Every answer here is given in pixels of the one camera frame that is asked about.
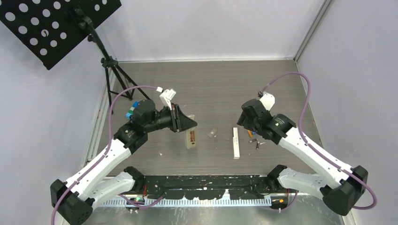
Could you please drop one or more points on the white slim remote control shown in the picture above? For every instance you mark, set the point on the white slim remote control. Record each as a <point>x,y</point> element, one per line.
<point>236,149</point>

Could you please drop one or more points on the green blue toy brick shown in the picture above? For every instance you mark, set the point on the green blue toy brick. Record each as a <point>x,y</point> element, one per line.
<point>129,114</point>

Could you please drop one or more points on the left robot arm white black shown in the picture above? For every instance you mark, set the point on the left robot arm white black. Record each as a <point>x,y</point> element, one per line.
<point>76,198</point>

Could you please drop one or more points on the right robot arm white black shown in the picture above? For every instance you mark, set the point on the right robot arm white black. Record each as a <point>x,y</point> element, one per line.
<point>336,183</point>

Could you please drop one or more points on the black perforated music stand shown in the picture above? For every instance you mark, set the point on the black perforated music stand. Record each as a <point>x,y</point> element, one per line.
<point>51,29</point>

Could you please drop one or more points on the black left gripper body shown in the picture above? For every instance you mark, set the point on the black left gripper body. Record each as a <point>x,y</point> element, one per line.
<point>174,122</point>

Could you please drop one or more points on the aluminium rail frame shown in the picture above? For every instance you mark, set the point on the aluminium rail frame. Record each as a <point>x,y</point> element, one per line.
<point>141,201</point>

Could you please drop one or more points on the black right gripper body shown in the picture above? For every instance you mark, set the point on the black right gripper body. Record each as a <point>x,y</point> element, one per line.
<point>243,121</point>

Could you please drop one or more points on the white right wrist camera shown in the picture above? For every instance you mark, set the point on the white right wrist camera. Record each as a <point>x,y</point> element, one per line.
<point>267,100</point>

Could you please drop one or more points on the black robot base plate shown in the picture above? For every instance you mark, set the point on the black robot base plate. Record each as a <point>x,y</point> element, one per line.
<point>207,187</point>

